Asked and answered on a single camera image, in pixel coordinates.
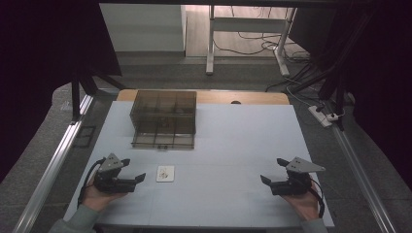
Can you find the person's left hand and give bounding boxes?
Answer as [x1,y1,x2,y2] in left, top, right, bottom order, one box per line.
[82,174,128,214]

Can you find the smoky transparent drawer cabinet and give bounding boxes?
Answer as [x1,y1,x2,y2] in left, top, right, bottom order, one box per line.
[129,89,198,136]

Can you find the white desk frame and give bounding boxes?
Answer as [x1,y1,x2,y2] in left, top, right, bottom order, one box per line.
[205,4,298,78]

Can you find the white cable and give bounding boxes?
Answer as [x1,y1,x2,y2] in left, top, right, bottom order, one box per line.
[285,84,317,109]

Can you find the person's right hand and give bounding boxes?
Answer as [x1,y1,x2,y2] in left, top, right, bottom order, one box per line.
[280,182,323,223]

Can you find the aluminium rail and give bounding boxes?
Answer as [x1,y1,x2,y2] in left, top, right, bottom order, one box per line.
[329,106,397,233]
[11,94,95,233]

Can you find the small white card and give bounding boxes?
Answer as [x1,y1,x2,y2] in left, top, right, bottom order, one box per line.
[155,165,176,183]

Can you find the black metal stand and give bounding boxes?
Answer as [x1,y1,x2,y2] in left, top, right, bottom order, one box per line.
[285,18,370,132]
[70,72,127,121]

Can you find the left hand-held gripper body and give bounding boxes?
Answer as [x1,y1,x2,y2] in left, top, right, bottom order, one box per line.
[92,152,138,195]

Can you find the black floor cables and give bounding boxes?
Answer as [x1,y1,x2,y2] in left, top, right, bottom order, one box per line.
[212,6,325,93]

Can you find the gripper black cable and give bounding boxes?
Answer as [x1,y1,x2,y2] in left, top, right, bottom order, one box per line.
[310,178,326,219]
[77,157,107,209]

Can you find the smoky transparent open drawer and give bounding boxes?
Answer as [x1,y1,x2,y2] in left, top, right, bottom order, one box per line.
[130,130,196,151]

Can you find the white power strip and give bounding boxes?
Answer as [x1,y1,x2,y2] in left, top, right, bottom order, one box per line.
[307,105,340,128]

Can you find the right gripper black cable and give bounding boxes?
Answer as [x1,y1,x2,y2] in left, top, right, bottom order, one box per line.
[310,178,326,219]

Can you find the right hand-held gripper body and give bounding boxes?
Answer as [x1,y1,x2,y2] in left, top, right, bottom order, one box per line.
[270,156,326,196]

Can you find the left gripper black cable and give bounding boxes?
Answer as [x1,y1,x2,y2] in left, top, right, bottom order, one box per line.
[77,157,107,209]

